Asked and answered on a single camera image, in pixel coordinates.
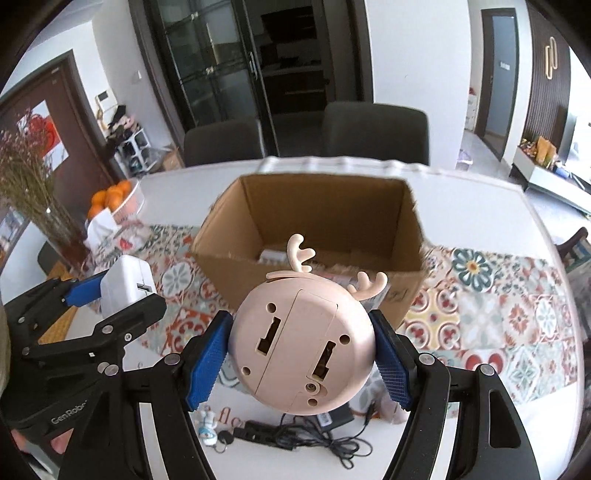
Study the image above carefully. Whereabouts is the white power adapter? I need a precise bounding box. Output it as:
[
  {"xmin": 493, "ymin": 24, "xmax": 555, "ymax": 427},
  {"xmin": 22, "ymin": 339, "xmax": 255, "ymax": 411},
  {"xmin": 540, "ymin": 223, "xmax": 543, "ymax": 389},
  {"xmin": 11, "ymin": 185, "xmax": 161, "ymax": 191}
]
[{"xmin": 100, "ymin": 257, "xmax": 155, "ymax": 319}]

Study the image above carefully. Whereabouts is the white plastic bag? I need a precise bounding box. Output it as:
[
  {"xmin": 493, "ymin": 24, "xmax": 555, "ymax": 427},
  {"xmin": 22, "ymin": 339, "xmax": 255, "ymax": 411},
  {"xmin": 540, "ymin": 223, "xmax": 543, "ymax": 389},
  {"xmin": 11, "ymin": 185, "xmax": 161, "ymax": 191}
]
[{"xmin": 84, "ymin": 210, "xmax": 122, "ymax": 261}]

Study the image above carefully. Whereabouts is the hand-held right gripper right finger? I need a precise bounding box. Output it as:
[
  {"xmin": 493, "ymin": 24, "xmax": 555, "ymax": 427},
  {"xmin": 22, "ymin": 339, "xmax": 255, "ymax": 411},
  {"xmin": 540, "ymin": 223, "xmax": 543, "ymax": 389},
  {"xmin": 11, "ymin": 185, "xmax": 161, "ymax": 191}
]
[{"xmin": 368, "ymin": 309, "xmax": 529, "ymax": 480}]

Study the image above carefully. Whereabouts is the wooden chair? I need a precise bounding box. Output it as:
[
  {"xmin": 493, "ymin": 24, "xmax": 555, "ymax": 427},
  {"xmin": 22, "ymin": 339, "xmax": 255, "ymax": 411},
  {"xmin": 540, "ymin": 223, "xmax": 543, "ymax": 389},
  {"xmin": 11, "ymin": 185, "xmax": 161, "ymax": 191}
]
[{"xmin": 556, "ymin": 226, "xmax": 591, "ymax": 274}]

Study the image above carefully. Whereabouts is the small snowman keychain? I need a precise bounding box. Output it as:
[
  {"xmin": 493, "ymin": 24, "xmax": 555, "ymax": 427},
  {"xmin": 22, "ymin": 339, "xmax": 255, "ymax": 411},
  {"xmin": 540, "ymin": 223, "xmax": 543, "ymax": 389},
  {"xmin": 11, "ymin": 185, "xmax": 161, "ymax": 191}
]
[{"xmin": 198, "ymin": 408, "xmax": 234, "ymax": 454}]

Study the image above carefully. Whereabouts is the red door poster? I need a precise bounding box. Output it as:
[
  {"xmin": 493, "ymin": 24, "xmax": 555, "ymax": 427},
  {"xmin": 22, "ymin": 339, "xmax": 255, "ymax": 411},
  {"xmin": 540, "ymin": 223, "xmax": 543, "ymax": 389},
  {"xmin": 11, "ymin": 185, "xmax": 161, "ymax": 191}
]
[{"xmin": 15, "ymin": 99, "xmax": 70, "ymax": 172}]

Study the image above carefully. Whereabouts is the small floor cardboard box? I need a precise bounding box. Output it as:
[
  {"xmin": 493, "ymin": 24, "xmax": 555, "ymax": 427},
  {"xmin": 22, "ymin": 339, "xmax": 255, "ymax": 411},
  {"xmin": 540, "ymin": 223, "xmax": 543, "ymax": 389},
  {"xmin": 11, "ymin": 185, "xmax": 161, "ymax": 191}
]
[{"xmin": 161, "ymin": 145, "xmax": 185, "ymax": 171}]

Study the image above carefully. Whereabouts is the patterned table runner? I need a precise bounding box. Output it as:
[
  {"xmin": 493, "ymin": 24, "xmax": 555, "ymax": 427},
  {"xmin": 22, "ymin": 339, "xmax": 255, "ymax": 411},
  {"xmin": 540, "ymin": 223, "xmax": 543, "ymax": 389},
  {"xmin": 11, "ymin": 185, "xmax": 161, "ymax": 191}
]
[{"xmin": 83, "ymin": 224, "xmax": 580, "ymax": 403}]

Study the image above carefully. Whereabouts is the black rectangular device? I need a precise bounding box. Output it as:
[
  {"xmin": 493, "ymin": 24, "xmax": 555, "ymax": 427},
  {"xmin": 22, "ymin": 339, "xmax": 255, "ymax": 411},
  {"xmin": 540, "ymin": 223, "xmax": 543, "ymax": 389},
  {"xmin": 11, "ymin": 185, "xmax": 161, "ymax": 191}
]
[{"xmin": 233, "ymin": 420, "xmax": 297, "ymax": 452}]

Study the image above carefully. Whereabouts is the black glass cabinet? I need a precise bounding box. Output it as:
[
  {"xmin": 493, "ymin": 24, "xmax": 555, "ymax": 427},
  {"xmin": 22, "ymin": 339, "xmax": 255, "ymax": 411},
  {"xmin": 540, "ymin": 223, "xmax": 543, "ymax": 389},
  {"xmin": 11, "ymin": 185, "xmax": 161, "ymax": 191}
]
[{"xmin": 130, "ymin": 0, "xmax": 279, "ymax": 158}]

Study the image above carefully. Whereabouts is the white shoe rack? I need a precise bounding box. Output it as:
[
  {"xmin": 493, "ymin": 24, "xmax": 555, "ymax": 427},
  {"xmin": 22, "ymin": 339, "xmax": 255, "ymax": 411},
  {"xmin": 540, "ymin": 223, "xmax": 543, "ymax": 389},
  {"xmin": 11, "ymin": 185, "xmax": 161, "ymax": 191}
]
[{"xmin": 104, "ymin": 105, "xmax": 154, "ymax": 179}]

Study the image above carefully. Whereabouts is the pink round deer toy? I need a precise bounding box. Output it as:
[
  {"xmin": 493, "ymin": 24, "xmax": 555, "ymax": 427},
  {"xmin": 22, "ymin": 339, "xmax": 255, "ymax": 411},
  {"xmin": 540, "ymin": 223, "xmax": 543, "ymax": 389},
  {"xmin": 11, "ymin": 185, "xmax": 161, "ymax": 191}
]
[{"xmin": 229, "ymin": 234, "xmax": 389, "ymax": 414}]

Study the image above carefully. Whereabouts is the black power brick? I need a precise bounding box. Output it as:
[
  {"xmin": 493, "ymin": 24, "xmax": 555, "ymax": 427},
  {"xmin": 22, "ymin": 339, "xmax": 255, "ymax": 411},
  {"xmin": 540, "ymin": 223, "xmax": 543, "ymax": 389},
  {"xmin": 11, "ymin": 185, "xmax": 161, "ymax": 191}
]
[{"xmin": 316, "ymin": 404, "xmax": 355, "ymax": 431}]

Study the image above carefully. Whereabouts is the white item inside box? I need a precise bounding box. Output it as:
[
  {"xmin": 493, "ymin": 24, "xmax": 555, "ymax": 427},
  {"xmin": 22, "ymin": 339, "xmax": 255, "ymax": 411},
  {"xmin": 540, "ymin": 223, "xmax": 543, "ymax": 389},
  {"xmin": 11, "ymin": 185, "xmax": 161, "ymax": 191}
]
[{"xmin": 256, "ymin": 249, "xmax": 288, "ymax": 267}]

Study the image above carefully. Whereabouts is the dark grey dining chair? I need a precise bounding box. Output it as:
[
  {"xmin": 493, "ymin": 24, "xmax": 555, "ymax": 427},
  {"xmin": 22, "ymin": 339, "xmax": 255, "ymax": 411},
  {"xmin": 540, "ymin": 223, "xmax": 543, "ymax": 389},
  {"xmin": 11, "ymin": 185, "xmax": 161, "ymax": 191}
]
[
  {"xmin": 183, "ymin": 115, "xmax": 267, "ymax": 168},
  {"xmin": 320, "ymin": 102, "xmax": 430, "ymax": 166}
]

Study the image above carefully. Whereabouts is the yellow snack bag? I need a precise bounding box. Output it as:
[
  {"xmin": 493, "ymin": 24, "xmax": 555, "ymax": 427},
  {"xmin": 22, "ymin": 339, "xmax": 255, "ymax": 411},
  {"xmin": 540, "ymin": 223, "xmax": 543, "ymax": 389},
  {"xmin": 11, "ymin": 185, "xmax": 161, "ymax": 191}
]
[{"xmin": 536, "ymin": 136, "xmax": 558, "ymax": 169}]

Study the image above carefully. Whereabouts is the white striped cloth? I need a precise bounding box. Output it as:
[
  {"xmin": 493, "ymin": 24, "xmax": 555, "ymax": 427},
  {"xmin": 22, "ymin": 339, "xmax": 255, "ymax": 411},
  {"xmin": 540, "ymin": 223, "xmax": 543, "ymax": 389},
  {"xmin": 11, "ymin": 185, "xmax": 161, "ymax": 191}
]
[{"xmin": 255, "ymin": 155, "xmax": 446, "ymax": 180}]

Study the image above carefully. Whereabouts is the dark interior door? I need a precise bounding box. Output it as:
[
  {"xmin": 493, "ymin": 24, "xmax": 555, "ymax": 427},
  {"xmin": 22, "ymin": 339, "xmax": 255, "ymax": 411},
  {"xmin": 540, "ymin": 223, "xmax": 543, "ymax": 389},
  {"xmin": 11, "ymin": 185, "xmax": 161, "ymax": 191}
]
[{"xmin": 475, "ymin": 8, "xmax": 522, "ymax": 161}]

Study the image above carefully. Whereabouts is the glass vase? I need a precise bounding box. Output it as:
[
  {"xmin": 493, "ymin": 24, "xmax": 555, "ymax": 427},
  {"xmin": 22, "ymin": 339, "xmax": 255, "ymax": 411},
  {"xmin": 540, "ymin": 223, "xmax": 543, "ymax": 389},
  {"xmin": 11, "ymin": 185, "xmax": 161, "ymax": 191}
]
[{"xmin": 28, "ymin": 215, "xmax": 89, "ymax": 274}]

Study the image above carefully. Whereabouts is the brown cardboard box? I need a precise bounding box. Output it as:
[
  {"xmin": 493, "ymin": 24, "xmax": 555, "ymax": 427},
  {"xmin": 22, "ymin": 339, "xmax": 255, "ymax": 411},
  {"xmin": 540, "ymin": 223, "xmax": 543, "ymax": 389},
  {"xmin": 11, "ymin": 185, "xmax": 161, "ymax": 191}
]
[{"xmin": 190, "ymin": 173, "xmax": 430, "ymax": 326}]

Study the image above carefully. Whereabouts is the dark slatted wall panel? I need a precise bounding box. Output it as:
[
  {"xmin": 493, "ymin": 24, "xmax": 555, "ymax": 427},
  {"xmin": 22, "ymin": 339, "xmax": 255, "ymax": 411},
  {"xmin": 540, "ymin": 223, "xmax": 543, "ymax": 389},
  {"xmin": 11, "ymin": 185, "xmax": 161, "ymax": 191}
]
[{"xmin": 525, "ymin": 4, "xmax": 573, "ymax": 154}]

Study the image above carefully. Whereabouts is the dried flower bunch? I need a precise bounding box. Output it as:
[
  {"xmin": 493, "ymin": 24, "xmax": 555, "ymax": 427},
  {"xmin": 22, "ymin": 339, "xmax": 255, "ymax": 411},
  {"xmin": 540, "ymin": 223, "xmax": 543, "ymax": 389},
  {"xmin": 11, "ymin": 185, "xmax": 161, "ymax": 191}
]
[{"xmin": 0, "ymin": 110, "xmax": 81, "ymax": 245}]

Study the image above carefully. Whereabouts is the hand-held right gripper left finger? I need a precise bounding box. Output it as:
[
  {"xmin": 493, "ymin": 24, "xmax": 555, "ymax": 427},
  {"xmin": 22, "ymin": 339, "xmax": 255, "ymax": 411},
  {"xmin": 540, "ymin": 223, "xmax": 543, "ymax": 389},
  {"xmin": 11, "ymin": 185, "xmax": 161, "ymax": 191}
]
[{"xmin": 122, "ymin": 310, "xmax": 236, "ymax": 480}]

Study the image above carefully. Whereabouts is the brown entrance door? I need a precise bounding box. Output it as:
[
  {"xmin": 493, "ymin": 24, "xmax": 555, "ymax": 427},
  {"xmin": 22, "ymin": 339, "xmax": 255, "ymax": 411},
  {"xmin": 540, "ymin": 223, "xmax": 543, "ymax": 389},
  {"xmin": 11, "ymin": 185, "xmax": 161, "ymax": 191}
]
[{"xmin": 0, "ymin": 50, "xmax": 117, "ymax": 188}]

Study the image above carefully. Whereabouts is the white tv cabinet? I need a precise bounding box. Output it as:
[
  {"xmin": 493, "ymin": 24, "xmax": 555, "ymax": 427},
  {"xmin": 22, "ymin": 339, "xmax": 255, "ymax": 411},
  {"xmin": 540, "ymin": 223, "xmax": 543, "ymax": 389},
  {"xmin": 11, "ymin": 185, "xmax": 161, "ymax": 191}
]
[{"xmin": 512, "ymin": 147, "xmax": 591, "ymax": 217}]

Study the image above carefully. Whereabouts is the black power cable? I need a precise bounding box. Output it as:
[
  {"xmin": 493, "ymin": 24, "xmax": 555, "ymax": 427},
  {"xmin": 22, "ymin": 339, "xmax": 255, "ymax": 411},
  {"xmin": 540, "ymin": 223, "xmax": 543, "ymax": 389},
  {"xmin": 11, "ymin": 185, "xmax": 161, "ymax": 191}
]
[{"xmin": 272, "ymin": 401, "xmax": 376, "ymax": 470}]

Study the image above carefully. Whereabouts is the gold wall ornament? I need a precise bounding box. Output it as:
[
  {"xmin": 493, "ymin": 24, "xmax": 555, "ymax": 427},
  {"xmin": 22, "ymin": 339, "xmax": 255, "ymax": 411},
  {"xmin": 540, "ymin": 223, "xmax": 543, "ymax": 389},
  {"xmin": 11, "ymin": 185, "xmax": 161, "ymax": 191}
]
[{"xmin": 542, "ymin": 37, "xmax": 560, "ymax": 82}]

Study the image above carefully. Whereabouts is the white fruit bowl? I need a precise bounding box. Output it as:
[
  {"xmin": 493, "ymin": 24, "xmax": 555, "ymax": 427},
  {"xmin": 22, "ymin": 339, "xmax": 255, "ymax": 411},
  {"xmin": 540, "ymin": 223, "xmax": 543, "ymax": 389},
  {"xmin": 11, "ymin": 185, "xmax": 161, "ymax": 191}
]
[{"xmin": 110, "ymin": 179, "xmax": 145, "ymax": 227}]

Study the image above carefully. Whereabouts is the person's left hand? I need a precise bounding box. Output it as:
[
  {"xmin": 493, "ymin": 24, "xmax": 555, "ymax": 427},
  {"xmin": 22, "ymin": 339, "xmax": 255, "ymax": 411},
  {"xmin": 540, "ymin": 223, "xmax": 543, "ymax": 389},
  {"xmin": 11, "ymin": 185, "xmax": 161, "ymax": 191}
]
[{"xmin": 9, "ymin": 428, "xmax": 77, "ymax": 464}]

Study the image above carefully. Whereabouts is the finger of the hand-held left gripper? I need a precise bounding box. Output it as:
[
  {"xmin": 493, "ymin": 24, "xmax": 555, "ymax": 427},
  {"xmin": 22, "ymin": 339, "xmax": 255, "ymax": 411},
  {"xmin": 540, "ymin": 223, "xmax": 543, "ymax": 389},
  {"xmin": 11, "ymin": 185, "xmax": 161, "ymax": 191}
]
[
  {"xmin": 21, "ymin": 295, "xmax": 168, "ymax": 376},
  {"xmin": 4, "ymin": 271, "xmax": 112, "ymax": 344}
]

